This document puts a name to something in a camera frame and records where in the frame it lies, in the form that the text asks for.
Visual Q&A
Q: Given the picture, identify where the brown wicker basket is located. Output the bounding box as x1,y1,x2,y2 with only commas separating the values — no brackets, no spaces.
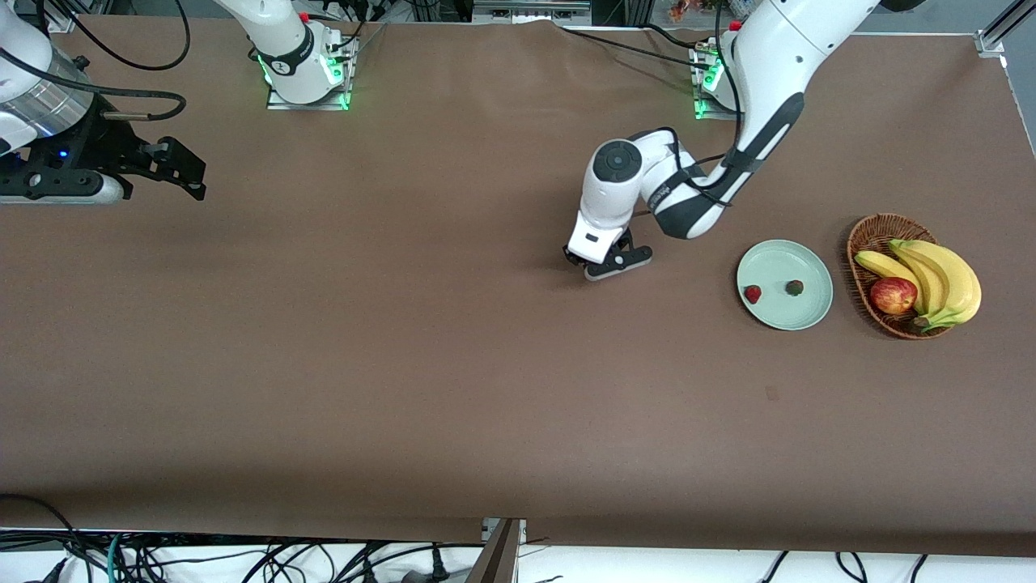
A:
847,213,964,340

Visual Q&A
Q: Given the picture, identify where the tangled black cable bundle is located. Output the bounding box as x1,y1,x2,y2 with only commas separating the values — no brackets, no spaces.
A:
0,492,486,583

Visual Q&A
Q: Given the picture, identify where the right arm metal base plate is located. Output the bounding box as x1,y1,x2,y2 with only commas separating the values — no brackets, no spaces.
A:
265,36,354,112

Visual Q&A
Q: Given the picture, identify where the red apple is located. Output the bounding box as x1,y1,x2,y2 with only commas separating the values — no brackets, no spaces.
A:
870,277,919,316

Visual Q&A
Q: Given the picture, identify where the yellow banana bunch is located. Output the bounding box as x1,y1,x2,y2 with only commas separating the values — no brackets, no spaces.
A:
856,238,983,333

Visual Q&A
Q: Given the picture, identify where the brown table cover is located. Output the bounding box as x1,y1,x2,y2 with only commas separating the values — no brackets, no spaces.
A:
0,15,1036,560

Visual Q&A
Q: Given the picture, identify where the aluminium frame corner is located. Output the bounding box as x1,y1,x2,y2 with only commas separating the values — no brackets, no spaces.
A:
36,0,79,34
974,0,1036,59

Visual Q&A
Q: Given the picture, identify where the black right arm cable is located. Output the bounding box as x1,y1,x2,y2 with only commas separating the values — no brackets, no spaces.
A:
0,0,192,124

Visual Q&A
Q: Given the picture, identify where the thin black table cable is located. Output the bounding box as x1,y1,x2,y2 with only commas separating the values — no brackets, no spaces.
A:
558,27,715,72

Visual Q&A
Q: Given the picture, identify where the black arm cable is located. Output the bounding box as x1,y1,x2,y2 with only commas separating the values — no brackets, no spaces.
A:
631,0,758,216
0,0,192,124

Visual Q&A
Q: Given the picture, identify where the thick black table cable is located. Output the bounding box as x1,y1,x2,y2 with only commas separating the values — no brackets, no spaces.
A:
643,23,707,51

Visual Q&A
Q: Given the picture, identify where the orange background object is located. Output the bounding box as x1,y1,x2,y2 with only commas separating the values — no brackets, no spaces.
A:
669,0,731,23

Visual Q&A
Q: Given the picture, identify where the brown wooden post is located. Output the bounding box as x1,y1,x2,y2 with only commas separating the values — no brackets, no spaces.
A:
465,518,527,583

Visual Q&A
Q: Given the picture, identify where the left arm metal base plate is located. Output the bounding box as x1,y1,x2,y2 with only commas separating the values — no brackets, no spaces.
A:
693,45,744,122

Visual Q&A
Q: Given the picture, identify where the grey metal rack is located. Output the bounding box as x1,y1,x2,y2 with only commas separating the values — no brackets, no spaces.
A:
472,0,593,25

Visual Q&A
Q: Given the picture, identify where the pale green round plate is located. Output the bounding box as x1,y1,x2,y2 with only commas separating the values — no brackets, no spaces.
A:
737,239,834,331

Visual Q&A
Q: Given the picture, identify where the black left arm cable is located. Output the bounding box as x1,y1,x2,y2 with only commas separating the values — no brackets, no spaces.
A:
631,0,758,216

